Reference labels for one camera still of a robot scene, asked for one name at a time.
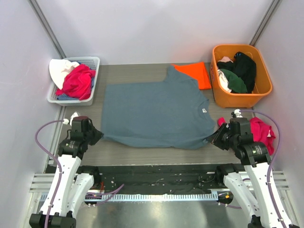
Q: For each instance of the blue cloth in basket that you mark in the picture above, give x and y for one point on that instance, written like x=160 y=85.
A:
x=63 y=97

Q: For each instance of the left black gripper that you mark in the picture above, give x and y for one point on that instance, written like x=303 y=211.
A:
x=92 y=133

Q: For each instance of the black garment in tub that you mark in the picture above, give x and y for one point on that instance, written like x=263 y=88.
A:
x=244 y=67

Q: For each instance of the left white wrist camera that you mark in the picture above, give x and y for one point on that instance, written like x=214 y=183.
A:
x=69 y=121

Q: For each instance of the white slotted cable duct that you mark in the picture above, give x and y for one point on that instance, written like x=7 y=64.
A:
x=213 y=196

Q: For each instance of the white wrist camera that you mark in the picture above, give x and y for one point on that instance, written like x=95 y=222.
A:
x=69 y=121
x=236 y=114

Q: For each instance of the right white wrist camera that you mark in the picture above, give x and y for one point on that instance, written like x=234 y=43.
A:
x=236 y=114

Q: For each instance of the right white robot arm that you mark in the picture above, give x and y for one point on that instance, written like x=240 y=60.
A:
x=263 y=206

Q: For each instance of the orange t shirt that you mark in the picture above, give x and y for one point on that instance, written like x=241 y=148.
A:
x=197 y=71

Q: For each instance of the orange plastic tub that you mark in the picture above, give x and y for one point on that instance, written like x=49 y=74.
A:
x=263 y=85

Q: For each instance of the white cloth in basket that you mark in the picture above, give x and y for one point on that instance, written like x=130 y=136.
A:
x=59 y=69

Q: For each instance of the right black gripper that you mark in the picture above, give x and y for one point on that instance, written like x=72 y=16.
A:
x=221 y=135

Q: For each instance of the pink shirt on table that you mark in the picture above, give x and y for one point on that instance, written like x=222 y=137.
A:
x=262 y=133

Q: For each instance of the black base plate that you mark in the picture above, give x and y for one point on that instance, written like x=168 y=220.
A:
x=171 y=179

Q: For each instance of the pink shirt in basket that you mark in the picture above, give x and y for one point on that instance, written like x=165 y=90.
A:
x=78 y=84

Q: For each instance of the grey-blue t shirt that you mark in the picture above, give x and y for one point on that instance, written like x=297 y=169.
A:
x=170 y=113

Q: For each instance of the dark green garment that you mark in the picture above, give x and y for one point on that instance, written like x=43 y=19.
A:
x=235 y=83

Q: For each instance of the white garment in tub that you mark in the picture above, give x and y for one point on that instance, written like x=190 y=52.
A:
x=222 y=78

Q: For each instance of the white perforated basket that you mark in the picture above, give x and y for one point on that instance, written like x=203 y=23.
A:
x=93 y=63

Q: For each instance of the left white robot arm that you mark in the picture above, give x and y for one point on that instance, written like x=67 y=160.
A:
x=71 y=181

